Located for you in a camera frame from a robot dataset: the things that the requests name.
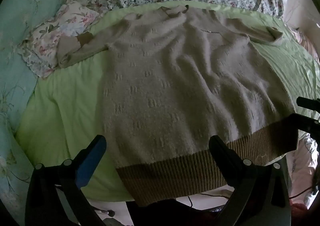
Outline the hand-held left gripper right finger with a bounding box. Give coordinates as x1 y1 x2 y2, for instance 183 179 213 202
208 135 292 226

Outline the beige sweater with brown hem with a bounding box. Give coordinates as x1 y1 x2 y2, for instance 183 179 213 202
57 5 298 207

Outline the light blue floral blanket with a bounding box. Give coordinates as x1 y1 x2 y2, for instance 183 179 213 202
0 0 68 220

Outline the white floral pillow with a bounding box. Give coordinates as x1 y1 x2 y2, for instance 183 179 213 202
17 0 100 79

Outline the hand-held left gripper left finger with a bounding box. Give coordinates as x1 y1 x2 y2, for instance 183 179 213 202
24 135 108 226

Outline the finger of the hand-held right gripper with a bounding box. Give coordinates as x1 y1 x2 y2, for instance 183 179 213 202
287 113 320 133
296 96 320 113

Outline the pink floral cloth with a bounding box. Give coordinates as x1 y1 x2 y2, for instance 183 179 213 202
286 129 320 208

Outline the green bed sheet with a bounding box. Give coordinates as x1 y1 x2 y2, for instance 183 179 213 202
15 1 320 203

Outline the black cable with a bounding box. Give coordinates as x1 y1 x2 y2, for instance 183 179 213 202
187 191 232 208

